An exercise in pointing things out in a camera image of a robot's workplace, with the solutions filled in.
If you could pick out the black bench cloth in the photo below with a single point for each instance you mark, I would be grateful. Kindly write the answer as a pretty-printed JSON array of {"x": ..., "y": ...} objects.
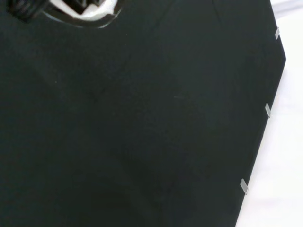
[{"x": 118, "y": 118}]

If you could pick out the clear cloth clip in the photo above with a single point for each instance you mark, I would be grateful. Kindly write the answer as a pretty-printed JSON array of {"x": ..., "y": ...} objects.
[
  {"x": 268, "y": 110},
  {"x": 277, "y": 33},
  {"x": 243, "y": 186}
]

